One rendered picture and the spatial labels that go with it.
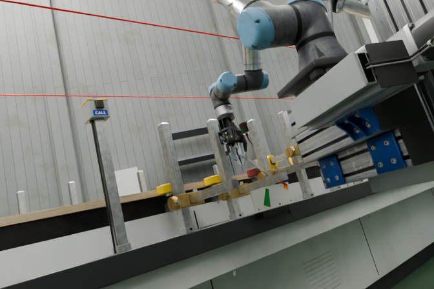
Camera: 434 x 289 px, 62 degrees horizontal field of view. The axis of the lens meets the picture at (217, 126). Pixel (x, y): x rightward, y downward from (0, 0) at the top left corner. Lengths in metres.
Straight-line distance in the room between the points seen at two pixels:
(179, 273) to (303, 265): 0.91
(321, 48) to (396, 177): 0.40
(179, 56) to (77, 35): 1.87
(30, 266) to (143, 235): 0.41
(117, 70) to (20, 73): 1.57
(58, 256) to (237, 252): 0.65
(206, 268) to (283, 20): 0.90
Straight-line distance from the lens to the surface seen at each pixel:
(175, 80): 6.81
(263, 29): 1.01
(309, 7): 1.11
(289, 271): 2.01
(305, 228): 1.84
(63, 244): 1.41
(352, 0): 1.63
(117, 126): 6.41
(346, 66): 0.73
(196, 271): 1.39
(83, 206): 1.42
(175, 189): 1.38
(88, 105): 1.31
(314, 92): 0.82
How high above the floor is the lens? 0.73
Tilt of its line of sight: 14 degrees up
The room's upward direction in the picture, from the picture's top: 15 degrees counter-clockwise
